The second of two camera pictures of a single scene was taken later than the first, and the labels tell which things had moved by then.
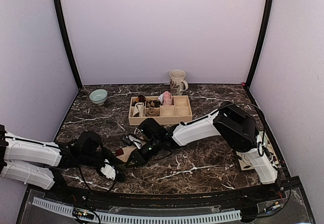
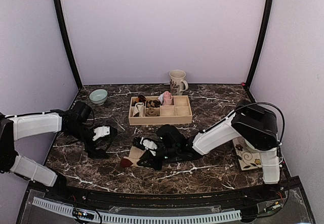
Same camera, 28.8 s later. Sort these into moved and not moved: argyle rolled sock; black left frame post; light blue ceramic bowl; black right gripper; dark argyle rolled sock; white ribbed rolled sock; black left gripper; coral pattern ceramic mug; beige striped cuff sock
Moved: black left gripper; beige striped cuff sock; black right gripper
Not moved: black left frame post; white ribbed rolled sock; dark argyle rolled sock; coral pattern ceramic mug; light blue ceramic bowl; argyle rolled sock
